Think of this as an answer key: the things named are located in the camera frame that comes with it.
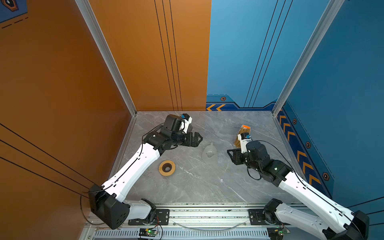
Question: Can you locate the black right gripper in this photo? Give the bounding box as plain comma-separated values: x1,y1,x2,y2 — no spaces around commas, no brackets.
226,147,262,173

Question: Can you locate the aluminium left corner post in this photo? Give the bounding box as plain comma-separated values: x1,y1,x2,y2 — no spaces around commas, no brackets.
75,0,137,117

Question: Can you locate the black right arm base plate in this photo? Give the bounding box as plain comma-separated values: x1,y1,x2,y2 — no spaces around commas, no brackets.
248,209,270,226

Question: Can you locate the wooden ring dripper stand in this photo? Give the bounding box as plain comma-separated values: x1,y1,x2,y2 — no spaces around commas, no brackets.
159,160,176,177

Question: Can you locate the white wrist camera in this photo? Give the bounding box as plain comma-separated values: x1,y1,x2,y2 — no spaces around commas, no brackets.
180,114,193,134
238,132,253,154

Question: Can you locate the clear cable loop on rail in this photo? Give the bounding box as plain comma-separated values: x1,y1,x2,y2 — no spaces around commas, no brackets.
172,221,248,232

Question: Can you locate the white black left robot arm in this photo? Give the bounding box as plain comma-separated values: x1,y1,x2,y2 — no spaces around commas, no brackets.
88,114,203,230

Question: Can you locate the green circuit board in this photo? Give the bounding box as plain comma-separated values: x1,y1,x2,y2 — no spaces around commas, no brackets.
267,229,291,240
138,229,159,240

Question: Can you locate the aluminium corner post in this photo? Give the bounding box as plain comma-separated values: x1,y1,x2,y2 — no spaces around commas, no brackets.
75,0,137,117
272,0,345,117

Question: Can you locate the aluminium right corner post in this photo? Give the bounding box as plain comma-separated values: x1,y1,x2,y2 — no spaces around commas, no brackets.
272,0,345,117

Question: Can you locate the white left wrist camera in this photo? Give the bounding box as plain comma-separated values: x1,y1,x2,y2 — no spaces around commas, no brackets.
180,114,193,134

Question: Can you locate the aluminium front rail frame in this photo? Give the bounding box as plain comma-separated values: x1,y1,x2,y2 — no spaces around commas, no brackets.
80,203,316,240

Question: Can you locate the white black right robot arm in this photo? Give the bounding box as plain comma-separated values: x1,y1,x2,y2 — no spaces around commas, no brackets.
227,139,370,240

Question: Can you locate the green circuit board left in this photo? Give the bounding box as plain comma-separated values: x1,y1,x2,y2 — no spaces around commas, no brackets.
138,229,159,240

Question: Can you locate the green circuit board right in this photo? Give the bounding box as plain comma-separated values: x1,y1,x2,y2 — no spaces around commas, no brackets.
267,229,291,240

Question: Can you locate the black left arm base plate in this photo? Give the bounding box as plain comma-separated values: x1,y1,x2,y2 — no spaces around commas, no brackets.
128,209,170,226

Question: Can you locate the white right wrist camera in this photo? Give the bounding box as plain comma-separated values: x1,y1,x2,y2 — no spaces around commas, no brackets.
238,132,253,154

